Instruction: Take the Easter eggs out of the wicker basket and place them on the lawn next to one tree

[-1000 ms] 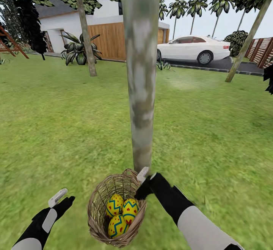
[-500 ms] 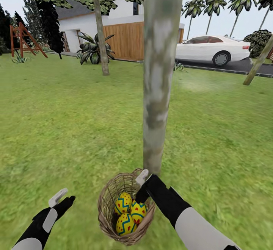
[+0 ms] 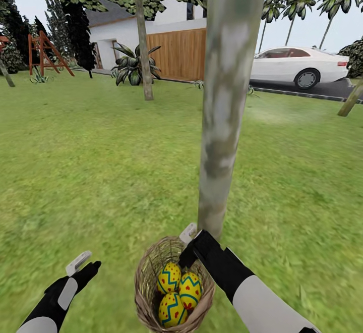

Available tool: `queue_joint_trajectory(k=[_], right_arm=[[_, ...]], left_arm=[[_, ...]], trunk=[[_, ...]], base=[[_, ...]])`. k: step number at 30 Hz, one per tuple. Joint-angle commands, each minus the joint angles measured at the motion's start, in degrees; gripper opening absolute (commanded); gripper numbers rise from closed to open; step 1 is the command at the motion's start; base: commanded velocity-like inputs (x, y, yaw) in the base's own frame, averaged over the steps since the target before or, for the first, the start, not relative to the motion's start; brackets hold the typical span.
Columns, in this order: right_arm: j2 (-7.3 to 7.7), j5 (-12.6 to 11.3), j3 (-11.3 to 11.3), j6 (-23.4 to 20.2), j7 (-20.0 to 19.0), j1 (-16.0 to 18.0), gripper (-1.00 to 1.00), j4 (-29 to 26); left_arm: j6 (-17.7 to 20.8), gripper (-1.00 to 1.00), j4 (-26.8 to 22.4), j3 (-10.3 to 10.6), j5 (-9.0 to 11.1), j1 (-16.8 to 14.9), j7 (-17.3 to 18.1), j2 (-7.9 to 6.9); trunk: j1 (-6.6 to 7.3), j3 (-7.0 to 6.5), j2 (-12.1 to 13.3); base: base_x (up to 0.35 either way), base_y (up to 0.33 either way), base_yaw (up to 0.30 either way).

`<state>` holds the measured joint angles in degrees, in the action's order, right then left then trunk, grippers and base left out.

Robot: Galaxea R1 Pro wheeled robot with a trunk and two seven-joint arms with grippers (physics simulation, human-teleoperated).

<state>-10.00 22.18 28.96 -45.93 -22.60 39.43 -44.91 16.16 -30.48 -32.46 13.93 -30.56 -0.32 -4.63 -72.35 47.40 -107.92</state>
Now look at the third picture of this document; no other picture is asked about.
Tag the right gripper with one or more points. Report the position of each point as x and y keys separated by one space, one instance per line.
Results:
x=186 y=259

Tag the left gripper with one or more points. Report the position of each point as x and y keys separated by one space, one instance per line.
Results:
x=88 y=272

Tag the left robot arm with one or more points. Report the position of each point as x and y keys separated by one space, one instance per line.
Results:
x=48 y=316

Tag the easter egg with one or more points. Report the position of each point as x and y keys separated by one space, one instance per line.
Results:
x=190 y=289
x=171 y=310
x=169 y=278

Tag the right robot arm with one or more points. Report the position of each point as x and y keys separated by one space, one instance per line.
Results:
x=261 y=310

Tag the wicker basket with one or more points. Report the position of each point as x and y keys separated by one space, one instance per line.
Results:
x=146 y=289

